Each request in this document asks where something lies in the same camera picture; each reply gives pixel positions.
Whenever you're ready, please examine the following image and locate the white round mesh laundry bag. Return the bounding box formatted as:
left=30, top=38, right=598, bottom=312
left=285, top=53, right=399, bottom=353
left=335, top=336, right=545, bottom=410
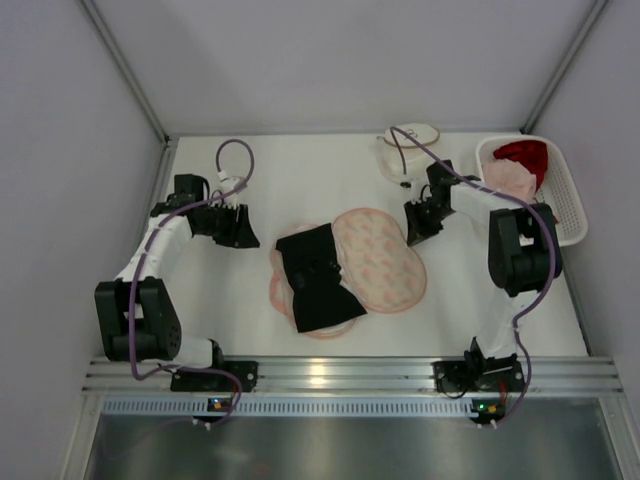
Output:
left=374, top=123, right=440, bottom=184

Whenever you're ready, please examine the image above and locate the black garment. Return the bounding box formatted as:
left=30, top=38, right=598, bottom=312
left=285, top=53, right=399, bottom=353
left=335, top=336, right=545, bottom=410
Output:
left=275, top=223, right=367, bottom=333

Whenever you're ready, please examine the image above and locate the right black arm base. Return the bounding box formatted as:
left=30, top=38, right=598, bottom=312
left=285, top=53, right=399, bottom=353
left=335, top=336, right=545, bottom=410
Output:
left=433, top=355, right=525, bottom=398

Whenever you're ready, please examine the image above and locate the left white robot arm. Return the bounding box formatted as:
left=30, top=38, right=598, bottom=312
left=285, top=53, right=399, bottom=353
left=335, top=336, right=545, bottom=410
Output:
left=94, top=172, right=260, bottom=369

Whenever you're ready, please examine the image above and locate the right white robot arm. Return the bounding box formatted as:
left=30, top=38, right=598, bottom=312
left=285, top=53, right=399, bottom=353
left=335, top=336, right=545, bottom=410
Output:
left=404, top=160, right=563, bottom=372

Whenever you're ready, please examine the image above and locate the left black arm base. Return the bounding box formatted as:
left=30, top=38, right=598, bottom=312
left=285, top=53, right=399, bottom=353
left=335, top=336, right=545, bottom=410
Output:
left=170, top=359, right=259, bottom=393

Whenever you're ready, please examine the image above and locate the white plastic laundry basket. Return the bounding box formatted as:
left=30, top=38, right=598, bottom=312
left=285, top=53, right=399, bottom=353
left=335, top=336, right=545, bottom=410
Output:
left=475, top=134, right=588, bottom=247

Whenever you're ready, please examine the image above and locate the pink garment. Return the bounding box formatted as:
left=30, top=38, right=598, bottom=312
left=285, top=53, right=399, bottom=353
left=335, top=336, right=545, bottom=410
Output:
left=482, top=159, right=536, bottom=203

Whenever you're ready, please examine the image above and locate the red garment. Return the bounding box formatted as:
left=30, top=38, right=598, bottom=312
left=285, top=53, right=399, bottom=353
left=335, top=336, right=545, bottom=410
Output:
left=493, top=140, right=549, bottom=189

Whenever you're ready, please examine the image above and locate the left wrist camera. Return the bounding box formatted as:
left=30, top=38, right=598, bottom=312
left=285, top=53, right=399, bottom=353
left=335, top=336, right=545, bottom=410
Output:
left=212, top=170, right=246, bottom=202

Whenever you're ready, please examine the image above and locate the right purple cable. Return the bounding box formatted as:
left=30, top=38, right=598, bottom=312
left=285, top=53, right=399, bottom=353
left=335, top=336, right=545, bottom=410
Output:
left=389, top=126, right=560, bottom=426

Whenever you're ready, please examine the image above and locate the white slotted cable duct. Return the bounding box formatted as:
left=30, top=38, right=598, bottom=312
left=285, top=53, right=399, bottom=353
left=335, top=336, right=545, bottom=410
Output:
left=102, top=396, right=504, bottom=418

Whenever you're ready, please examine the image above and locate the aluminium mounting rail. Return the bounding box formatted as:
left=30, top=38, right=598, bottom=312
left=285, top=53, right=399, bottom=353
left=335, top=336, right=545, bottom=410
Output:
left=81, top=356, right=623, bottom=397

